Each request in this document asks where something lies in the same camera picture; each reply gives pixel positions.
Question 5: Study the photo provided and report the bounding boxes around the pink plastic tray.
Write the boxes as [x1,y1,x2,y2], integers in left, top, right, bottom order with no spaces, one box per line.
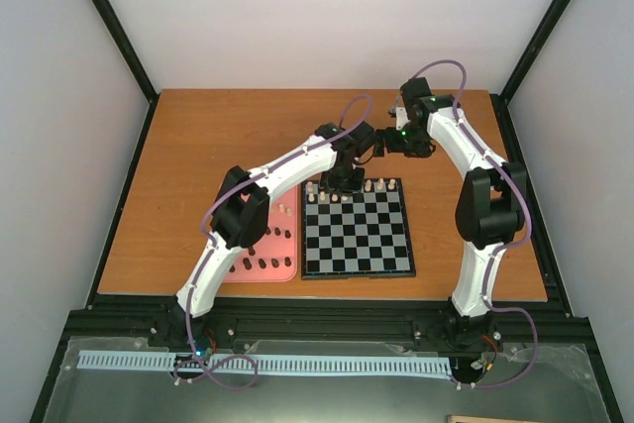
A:
[224,185,300,283]

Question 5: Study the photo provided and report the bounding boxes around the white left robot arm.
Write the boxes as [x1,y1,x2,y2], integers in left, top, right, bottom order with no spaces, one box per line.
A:
[170,121,375,347]

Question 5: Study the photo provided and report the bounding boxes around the light blue cable duct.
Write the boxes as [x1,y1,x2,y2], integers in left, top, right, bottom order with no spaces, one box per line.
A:
[76,350,452,379]

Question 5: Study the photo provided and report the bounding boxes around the black aluminium frame rail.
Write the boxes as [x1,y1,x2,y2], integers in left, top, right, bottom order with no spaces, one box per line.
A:
[62,295,594,348]

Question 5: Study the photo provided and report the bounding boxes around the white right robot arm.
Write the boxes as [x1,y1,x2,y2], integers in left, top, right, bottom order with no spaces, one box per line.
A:
[374,77,529,318]

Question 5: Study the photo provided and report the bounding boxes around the black and grey chessboard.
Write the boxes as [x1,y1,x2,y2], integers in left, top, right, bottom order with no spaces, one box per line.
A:
[301,177,416,280]

